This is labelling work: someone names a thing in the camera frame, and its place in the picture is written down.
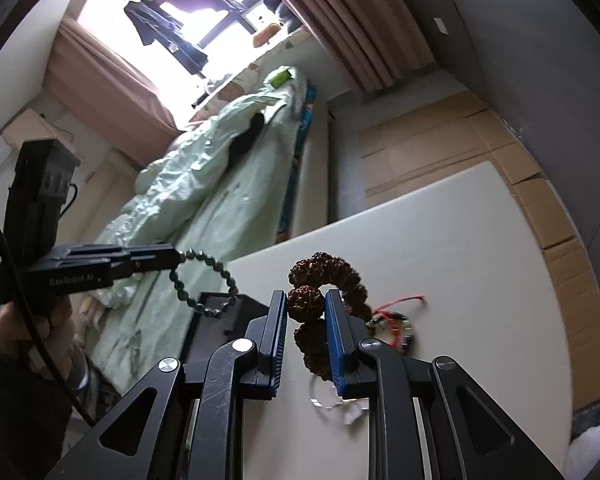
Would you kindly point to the cartoon printed bed base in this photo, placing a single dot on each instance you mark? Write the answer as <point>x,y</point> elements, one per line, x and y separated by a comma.
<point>302,125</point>

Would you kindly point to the flattened cardboard sheet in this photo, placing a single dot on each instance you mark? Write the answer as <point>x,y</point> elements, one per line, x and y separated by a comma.
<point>480,130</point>

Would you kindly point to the green plush toy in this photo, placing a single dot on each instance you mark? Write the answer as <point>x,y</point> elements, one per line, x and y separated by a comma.
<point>280,77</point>

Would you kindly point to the white plastic bag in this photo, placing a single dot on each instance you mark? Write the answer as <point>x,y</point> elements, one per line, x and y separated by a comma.
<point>595,442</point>

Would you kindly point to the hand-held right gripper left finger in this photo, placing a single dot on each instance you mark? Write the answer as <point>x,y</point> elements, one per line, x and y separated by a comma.
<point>279,340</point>

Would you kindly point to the white wall outlet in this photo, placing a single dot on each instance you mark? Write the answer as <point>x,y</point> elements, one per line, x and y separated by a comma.
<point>440,25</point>

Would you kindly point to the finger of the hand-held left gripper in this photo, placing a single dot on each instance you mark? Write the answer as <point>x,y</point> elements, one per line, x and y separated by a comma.
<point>150,264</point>
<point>145,251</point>

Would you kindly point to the black jewelry box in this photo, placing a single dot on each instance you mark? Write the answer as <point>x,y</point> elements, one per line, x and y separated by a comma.
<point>220,320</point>

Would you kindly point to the black garment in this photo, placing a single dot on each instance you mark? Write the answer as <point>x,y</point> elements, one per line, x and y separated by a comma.
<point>245,135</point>

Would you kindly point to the orange plush toy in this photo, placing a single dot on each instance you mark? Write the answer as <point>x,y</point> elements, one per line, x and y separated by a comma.
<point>267,34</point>

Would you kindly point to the pink curtain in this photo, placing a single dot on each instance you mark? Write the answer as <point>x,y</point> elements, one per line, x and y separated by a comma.
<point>360,25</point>
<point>110,80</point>

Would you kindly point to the beige cabinet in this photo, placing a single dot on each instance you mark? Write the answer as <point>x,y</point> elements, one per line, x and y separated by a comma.
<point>35,125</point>

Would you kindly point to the person's left hand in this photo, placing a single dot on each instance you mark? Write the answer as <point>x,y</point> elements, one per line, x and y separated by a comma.
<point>15,332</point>

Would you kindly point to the bed with green sheet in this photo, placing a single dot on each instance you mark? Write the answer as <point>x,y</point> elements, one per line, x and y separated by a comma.
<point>245,200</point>

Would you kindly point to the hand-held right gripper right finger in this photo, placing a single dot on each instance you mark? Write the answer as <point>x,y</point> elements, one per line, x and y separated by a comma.
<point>336,345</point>

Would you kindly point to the light green quilt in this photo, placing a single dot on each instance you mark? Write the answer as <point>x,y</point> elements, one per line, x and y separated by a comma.
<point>190,160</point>

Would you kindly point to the purple hanging shirt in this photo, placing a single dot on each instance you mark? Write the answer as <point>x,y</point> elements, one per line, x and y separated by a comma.
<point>155,25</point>

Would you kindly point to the person's left forearm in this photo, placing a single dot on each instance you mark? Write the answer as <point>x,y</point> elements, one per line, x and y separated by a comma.
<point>25,405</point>

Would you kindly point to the dark pillow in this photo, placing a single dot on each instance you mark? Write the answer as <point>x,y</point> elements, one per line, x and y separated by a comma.
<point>277,5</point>

